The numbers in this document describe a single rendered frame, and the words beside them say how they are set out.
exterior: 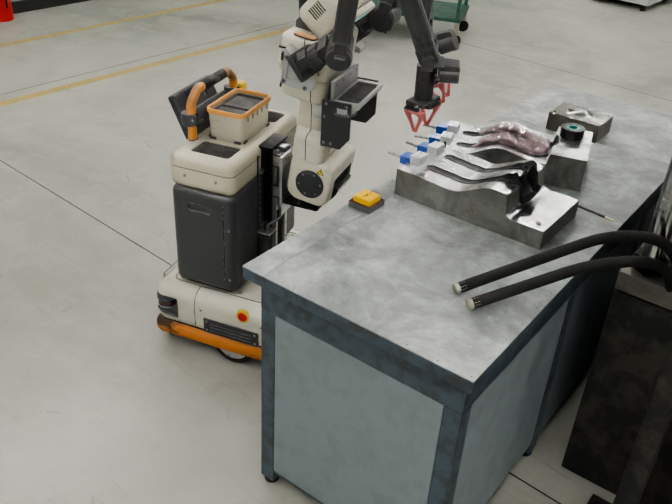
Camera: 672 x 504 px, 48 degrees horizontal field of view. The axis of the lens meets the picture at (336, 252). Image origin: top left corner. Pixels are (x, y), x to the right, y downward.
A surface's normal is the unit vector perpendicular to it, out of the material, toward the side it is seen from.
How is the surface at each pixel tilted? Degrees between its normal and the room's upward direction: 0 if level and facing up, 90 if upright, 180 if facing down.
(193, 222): 90
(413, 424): 90
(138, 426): 0
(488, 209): 90
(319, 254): 0
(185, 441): 0
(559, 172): 90
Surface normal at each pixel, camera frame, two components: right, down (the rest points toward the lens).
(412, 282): 0.05, -0.85
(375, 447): -0.61, 0.40
